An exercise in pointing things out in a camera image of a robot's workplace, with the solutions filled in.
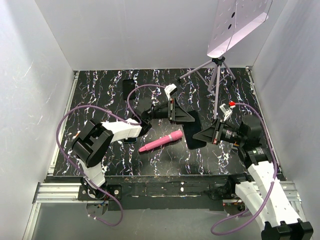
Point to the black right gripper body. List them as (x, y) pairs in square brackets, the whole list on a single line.
[(218, 133)]

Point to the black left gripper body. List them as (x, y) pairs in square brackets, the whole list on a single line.
[(171, 109)]

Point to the black phone case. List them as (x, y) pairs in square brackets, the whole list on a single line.
[(128, 85)]

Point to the blue smartphone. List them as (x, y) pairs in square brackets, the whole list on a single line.
[(130, 140)]

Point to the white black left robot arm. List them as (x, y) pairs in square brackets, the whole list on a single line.
[(92, 143)]

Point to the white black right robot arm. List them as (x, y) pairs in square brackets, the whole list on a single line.
[(260, 190)]

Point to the pink cylindrical tool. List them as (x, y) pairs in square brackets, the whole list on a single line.
[(173, 136)]

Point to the lilac tripod stand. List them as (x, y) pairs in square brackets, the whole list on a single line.
[(213, 86)]

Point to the lilac perforated board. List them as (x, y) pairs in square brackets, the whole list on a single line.
[(234, 20)]

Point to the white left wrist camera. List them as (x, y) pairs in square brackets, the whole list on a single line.
[(170, 90)]

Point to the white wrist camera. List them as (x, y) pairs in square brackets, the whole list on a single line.
[(170, 90), (227, 109)]

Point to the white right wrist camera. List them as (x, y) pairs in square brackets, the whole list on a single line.
[(227, 109)]

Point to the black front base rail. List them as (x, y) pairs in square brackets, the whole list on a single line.
[(161, 192)]

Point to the aluminium frame rail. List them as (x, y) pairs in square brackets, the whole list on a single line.
[(56, 193)]

